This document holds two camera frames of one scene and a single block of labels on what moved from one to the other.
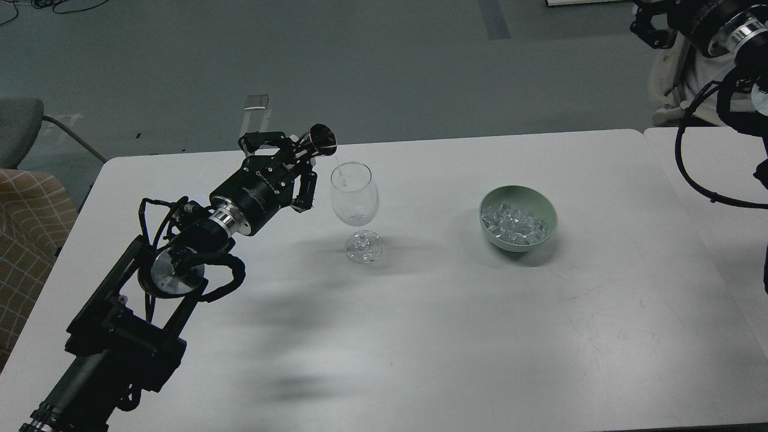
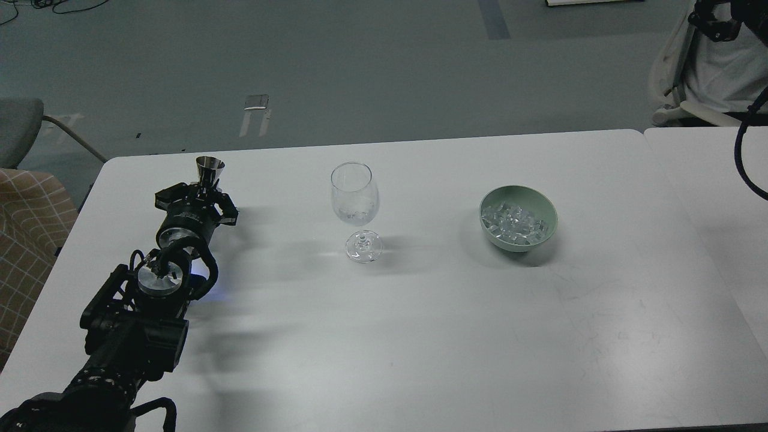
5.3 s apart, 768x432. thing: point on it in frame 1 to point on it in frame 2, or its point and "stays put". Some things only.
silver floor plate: x=256 y=102 stays put
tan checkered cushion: x=38 y=212 stays put
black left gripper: x=263 y=185 to x=188 y=218
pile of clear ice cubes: x=509 y=223 stays put
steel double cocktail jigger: x=321 y=138 to x=210 y=170
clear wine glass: x=355 y=200 stays put
